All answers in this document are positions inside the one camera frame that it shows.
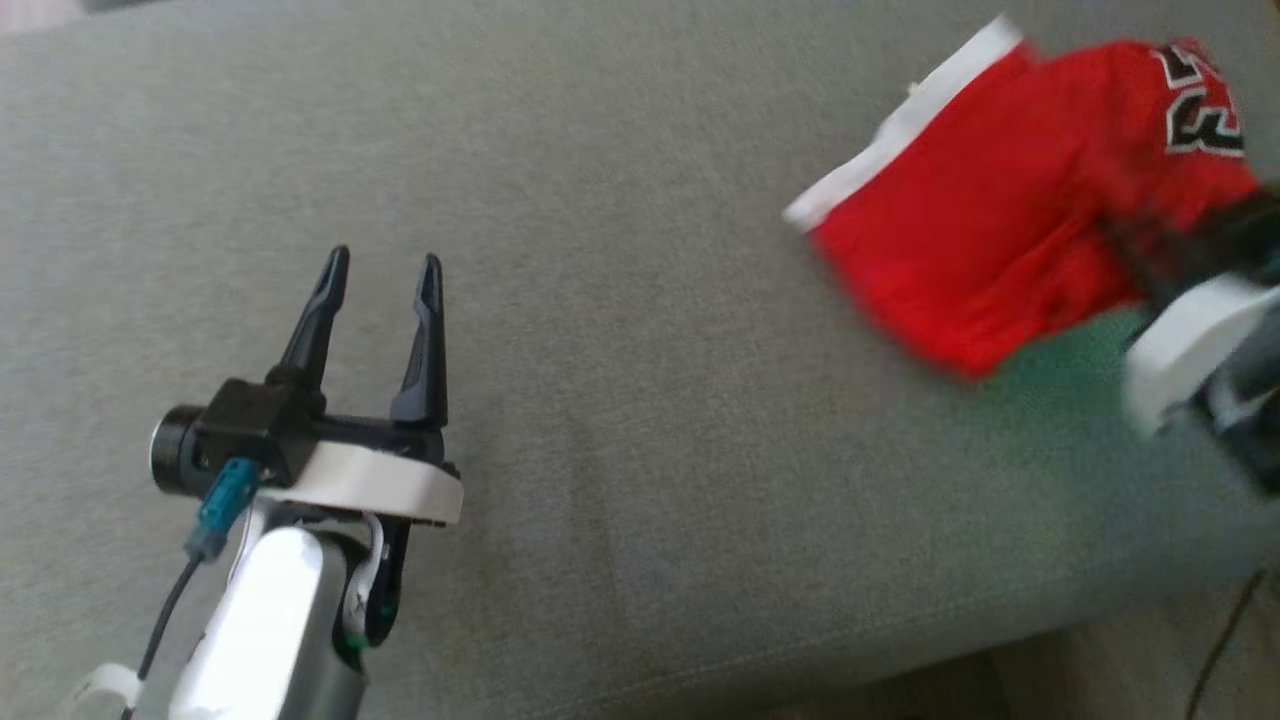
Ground thin black floor cable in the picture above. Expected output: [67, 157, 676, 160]
[1185, 570, 1267, 720]

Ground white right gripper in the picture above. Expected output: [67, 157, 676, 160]
[1105, 192, 1280, 438]

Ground large grey sofa seat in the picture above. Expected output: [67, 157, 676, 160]
[0, 0, 1280, 720]

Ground red shorts with white stripe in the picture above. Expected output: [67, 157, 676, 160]
[782, 15, 1151, 383]

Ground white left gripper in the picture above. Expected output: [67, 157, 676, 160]
[260, 245, 466, 529]

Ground white left cable label tag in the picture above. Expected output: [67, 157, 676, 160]
[60, 662, 147, 720]

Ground black left cable blue plug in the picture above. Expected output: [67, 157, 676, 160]
[135, 458, 264, 683]

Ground red basketball jersey white trim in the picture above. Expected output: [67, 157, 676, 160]
[1030, 38, 1265, 336]

